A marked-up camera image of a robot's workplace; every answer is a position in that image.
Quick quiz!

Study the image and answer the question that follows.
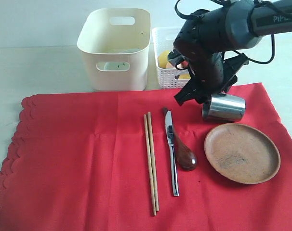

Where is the cream plastic bin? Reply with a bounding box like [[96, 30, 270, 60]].
[[77, 8, 151, 91]]

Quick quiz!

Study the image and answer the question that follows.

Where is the yellow lemon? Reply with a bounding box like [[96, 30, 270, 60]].
[[158, 50, 170, 69]]

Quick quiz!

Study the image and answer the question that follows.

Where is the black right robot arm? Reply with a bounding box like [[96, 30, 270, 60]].
[[169, 0, 292, 104]]

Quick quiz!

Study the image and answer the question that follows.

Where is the left wooden chopstick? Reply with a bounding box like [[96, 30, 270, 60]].
[[143, 114, 157, 216]]

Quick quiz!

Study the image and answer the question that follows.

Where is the red scalloped tablecloth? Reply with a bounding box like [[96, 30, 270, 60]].
[[0, 83, 292, 231]]

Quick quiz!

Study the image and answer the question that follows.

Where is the dark wooden spoon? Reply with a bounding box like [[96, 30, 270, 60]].
[[163, 113, 197, 171]]

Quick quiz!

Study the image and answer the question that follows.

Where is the white perforated plastic basket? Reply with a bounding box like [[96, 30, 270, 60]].
[[152, 27, 190, 89]]

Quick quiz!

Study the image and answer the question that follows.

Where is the silver table knife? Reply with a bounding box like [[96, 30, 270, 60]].
[[163, 107, 179, 196]]

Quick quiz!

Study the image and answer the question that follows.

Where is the stainless steel cup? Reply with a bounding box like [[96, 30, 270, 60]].
[[202, 93, 246, 122]]

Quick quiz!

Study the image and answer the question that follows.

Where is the brown wooden plate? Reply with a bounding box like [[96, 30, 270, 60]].
[[204, 123, 281, 184]]

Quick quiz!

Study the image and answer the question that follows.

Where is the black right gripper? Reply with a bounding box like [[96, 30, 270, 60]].
[[174, 53, 249, 106]]

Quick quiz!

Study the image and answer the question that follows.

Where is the white ceramic bowl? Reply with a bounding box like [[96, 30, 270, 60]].
[[100, 48, 140, 71]]

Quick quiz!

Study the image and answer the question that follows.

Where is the brown egg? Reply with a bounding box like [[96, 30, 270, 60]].
[[166, 62, 175, 69]]

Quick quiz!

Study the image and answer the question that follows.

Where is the yellow cheese wedge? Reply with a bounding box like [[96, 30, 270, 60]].
[[175, 74, 191, 80]]

